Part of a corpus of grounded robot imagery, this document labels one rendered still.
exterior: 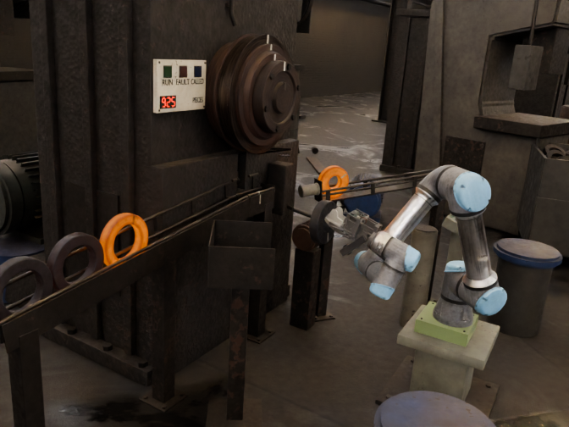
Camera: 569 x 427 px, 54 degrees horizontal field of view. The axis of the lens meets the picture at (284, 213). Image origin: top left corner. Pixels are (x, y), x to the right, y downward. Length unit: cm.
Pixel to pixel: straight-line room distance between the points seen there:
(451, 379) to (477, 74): 293
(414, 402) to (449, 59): 359
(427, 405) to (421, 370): 71
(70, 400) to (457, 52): 374
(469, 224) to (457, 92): 293
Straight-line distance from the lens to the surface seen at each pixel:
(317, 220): 188
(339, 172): 267
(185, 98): 212
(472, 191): 185
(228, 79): 213
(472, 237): 195
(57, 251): 170
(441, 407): 162
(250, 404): 224
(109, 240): 180
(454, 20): 483
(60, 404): 232
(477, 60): 471
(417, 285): 280
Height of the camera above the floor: 132
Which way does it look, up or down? 17 degrees down
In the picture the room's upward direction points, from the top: 4 degrees clockwise
